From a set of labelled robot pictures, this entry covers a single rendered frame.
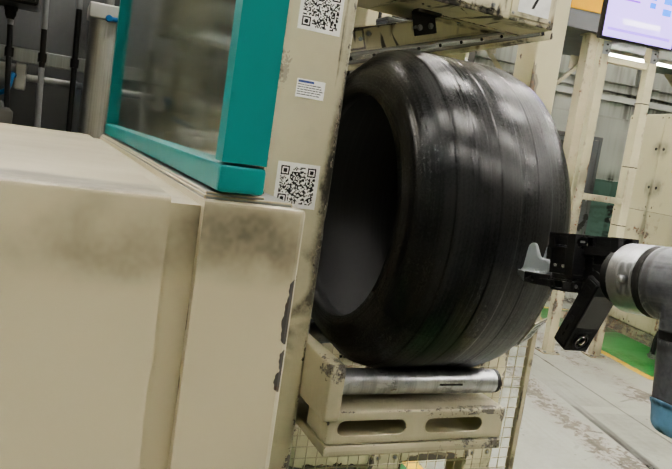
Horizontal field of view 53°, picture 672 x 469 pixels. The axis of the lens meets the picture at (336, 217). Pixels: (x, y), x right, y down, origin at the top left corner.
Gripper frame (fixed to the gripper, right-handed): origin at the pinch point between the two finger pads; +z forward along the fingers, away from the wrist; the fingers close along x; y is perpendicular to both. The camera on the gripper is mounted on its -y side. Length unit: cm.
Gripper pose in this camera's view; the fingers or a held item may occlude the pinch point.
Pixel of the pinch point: (524, 276)
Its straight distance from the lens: 111.0
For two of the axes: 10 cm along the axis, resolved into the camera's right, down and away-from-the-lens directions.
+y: 1.0, -10.0, 0.1
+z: -4.0, -0.3, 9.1
